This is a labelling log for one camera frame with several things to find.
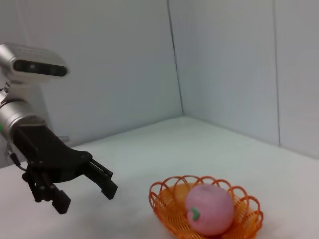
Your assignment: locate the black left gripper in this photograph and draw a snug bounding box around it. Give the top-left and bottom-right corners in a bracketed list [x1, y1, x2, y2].
[9, 123, 119, 215]

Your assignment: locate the orange plastic wire basket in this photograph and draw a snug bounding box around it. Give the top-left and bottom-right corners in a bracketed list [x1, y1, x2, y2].
[148, 175, 264, 239]

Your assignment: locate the pink toy peach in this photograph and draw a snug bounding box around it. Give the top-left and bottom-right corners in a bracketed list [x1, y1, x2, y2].
[185, 183, 235, 237]

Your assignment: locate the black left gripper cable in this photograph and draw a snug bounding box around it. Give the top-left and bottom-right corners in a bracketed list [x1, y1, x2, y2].
[6, 148, 28, 172]

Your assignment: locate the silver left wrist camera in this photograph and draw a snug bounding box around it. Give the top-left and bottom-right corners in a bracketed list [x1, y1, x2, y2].
[0, 43, 70, 84]

